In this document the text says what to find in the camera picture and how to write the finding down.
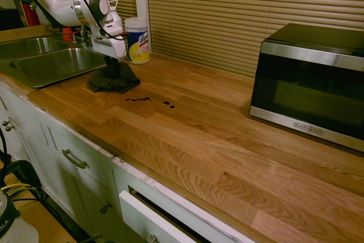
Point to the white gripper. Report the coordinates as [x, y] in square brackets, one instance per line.
[111, 46]

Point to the dark grey cloth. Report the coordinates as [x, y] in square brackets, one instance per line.
[125, 80]

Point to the dark spill streak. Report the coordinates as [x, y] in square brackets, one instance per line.
[142, 99]

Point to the Lysol wipes canister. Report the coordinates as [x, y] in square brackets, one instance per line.
[138, 43]

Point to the chrome sink faucet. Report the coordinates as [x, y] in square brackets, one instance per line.
[84, 36]

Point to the red orange bottle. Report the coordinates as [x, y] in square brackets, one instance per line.
[66, 32]

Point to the stainless steel double sink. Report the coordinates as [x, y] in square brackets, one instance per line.
[51, 63]

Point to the white closed drawer front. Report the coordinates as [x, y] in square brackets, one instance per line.
[85, 146]

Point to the red fire extinguisher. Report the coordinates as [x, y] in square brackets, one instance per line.
[29, 12]

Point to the round metal cabinet knob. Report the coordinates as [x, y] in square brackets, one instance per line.
[105, 208]
[5, 123]
[9, 128]

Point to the wide beige window blind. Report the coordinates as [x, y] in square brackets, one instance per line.
[227, 12]

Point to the white cabinet door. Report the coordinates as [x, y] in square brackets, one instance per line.
[91, 211]

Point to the white open drawer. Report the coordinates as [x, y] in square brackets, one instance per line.
[148, 217]

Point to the black steel microwave oven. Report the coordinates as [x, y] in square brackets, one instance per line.
[307, 83]

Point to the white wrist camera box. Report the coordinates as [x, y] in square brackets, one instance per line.
[112, 28]

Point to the black metal stand frame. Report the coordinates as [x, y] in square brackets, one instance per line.
[28, 169]

